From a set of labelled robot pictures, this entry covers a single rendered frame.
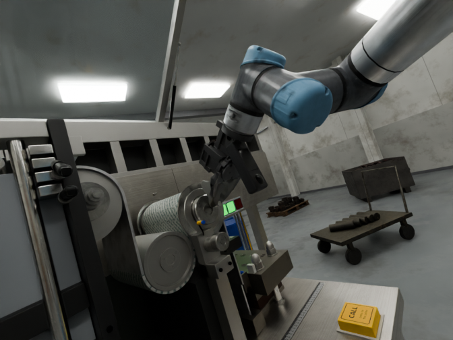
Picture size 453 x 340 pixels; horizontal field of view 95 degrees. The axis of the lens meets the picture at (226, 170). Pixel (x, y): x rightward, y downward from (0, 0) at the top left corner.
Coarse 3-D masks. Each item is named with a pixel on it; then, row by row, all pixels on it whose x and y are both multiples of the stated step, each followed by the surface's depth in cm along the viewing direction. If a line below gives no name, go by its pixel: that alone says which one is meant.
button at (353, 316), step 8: (344, 304) 51; (352, 304) 51; (360, 304) 50; (344, 312) 49; (352, 312) 48; (360, 312) 47; (368, 312) 47; (376, 312) 46; (344, 320) 47; (352, 320) 46; (360, 320) 45; (368, 320) 45; (376, 320) 45; (344, 328) 47; (352, 328) 45; (360, 328) 44; (368, 328) 43; (376, 328) 44; (368, 336) 43
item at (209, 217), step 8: (200, 200) 52; (208, 200) 54; (192, 208) 51; (200, 208) 51; (208, 208) 53; (216, 208) 55; (192, 216) 52; (200, 216) 51; (208, 216) 52; (216, 216) 54
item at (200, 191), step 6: (192, 192) 53; (198, 192) 55; (204, 192) 56; (186, 198) 52; (192, 198) 53; (186, 204) 51; (186, 210) 51; (186, 216) 50; (192, 222) 51; (216, 222) 56; (192, 228) 51; (198, 228) 52; (204, 228) 53
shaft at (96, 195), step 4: (88, 188) 32; (92, 188) 31; (96, 188) 30; (84, 192) 31; (88, 192) 30; (92, 192) 29; (96, 192) 30; (100, 192) 30; (84, 196) 30; (88, 196) 29; (92, 196) 29; (96, 196) 29; (100, 196) 30; (88, 200) 30; (92, 200) 30; (96, 200) 30; (100, 200) 31; (88, 204) 31; (92, 204) 30; (96, 204) 31; (88, 208) 32; (92, 208) 32
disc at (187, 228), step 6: (192, 186) 54; (198, 186) 55; (186, 192) 52; (180, 198) 51; (180, 204) 50; (222, 204) 59; (180, 210) 50; (222, 210) 59; (180, 216) 49; (222, 216) 58; (180, 222) 49; (186, 222) 50; (222, 222) 58; (186, 228) 50; (216, 228) 56; (192, 234) 50
